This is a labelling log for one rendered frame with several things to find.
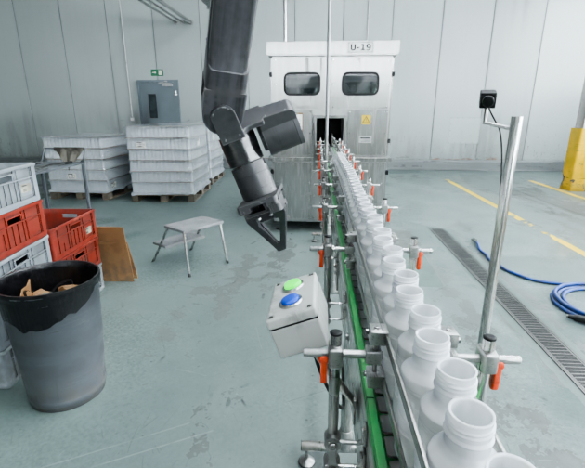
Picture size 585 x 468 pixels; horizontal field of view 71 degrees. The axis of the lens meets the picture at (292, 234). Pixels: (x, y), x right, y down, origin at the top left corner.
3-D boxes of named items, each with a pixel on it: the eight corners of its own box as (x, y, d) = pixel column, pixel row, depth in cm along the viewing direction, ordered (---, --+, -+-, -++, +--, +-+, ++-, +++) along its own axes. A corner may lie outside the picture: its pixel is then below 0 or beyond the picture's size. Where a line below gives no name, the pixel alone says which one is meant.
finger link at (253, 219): (302, 234, 73) (283, 186, 70) (300, 248, 66) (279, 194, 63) (266, 246, 74) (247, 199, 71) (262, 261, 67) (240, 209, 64)
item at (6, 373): (11, 389, 214) (2, 352, 207) (-70, 391, 212) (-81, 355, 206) (68, 330, 272) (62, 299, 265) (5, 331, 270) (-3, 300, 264)
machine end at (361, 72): (386, 233, 485) (399, 40, 424) (269, 231, 493) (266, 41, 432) (370, 203, 637) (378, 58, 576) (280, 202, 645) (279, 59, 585)
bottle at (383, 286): (409, 357, 69) (417, 266, 64) (372, 357, 69) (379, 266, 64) (400, 338, 75) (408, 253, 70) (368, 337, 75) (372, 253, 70)
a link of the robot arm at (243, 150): (218, 133, 66) (213, 134, 61) (257, 117, 66) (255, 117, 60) (235, 173, 68) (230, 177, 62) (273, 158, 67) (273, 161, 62)
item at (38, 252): (-6, 313, 201) (-15, 271, 195) (-93, 315, 199) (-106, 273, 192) (56, 267, 259) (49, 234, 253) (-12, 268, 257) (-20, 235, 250)
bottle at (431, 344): (383, 451, 50) (393, 331, 45) (414, 430, 53) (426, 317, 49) (423, 486, 45) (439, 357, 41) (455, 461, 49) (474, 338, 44)
